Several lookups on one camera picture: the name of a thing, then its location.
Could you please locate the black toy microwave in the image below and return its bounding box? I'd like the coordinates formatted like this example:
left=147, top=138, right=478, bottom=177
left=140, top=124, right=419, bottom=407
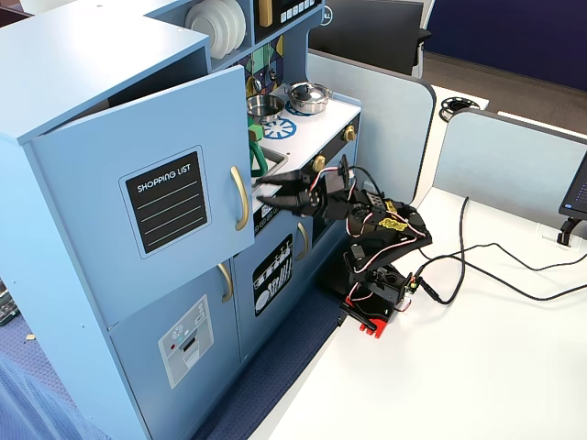
left=254, top=0, right=327, bottom=45

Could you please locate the black Dell monitor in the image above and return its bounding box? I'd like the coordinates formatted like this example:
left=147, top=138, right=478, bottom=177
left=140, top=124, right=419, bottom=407
left=309, top=0, right=426, bottom=77

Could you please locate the hanging toy ladle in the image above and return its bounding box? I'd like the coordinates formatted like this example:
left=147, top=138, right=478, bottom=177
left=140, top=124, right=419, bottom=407
left=247, top=54, right=263, bottom=93

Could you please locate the green plastic pitcher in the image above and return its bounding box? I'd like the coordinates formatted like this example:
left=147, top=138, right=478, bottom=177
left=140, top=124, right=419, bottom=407
left=247, top=113, right=269, bottom=179

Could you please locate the blue ice dispenser fridge door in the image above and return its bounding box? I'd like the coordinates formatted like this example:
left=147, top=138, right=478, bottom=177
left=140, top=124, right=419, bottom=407
left=108, top=251, right=243, bottom=440

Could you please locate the steel pot lid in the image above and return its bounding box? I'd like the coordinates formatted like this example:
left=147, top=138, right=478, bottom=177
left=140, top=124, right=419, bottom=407
left=287, top=81, right=329, bottom=103

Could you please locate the steel toy pan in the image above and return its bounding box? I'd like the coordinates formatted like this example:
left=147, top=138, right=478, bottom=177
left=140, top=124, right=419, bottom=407
left=246, top=94, right=286, bottom=124

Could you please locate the dark computer monitor with text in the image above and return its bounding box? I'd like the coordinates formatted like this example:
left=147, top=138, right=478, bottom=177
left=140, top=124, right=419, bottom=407
left=558, top=150, right=587, bottom=219

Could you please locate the blue toy kitchen body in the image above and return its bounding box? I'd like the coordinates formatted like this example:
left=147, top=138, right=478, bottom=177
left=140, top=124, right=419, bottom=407
left=0, top=0, right=363, bottom=440

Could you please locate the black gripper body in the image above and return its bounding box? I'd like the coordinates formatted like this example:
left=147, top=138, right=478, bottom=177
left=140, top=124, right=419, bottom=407
left=294, top=167, right=346, bottom=226

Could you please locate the office chair with black armrest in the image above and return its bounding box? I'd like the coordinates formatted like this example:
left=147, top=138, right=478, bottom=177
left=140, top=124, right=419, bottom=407
left=410, top=0, right=437, bottom=79

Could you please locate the red robot base clamp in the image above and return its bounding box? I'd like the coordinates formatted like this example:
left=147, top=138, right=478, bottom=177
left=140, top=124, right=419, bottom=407
left=341, top=295, right=391, bottom=340

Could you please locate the wide light blue desk partition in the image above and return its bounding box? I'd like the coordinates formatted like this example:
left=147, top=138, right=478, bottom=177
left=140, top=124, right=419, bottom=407
left=305, top=49, right=437, bottom=208

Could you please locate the long gold curved door handle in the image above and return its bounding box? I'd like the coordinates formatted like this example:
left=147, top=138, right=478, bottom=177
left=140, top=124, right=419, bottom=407
left=228, top=165, right=251, bottom=233

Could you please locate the white toy sink basin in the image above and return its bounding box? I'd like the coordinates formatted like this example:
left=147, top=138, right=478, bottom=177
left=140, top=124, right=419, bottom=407
left=250, top=145, right=290, bottom=187

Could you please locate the light blue cloth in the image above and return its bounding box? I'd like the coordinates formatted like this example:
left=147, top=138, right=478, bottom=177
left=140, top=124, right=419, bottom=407
left=0, top=350, right=111, bottom=440

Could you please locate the white toy plate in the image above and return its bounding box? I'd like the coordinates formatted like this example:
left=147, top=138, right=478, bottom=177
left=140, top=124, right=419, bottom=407
left=223, top=0, right=240, bottom=52
left=232, top=0, right=248, bottom=50
left=184, top=2, right=222, bottom=60
left=213, top=0, right=232, bottom=57

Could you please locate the filament spool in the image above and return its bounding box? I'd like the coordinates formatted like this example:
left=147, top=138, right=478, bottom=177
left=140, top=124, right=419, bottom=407
left=438, top=95, right=481, bottom=122

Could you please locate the thick black power cable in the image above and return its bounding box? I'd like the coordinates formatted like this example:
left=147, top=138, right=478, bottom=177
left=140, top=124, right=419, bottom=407
left=419, top=195, right=471, bottom=304

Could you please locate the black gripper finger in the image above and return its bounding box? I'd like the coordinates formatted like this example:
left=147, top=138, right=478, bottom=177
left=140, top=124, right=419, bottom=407
left=256, top=192, right=302, bottom=215
left=254, top=170, right=304, bottom=187

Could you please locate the steel toy pot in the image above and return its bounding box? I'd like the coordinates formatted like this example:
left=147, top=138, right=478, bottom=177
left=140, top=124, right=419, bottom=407
left=284, top=86, right=333, bottom=116

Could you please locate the dark brown furniture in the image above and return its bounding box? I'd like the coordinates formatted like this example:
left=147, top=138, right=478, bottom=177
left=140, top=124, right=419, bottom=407
left=0, top=0, right=34, bottom=29

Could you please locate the black monitor stand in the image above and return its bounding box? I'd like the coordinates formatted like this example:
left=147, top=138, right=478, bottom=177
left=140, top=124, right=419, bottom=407
left=556, top=217, right=583, bottom=247

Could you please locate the blue shopping list cabinet door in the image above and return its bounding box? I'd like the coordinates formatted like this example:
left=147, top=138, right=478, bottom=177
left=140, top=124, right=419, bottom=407
left=29, top=64, right=257, bottom=330

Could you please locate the gold fridge door handle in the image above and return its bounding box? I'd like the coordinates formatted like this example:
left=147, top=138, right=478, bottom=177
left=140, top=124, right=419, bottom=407
left=216, top=261, right=235, bottom=303

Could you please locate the gold dishwasher door handle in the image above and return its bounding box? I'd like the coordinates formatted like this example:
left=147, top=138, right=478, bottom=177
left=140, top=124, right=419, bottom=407
left=295, top=222, right=311, bottom=261

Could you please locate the blue dishwasher print door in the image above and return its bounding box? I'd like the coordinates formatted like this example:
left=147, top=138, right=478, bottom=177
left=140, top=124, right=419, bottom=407
left=232, top=214, right=318, bottom=363

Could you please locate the thin black cable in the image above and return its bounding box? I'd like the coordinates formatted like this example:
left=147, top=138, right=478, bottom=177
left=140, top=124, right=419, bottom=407
left=460, top=242, right=587, bottom=279
left=419, top=254, right=587, bottom=303

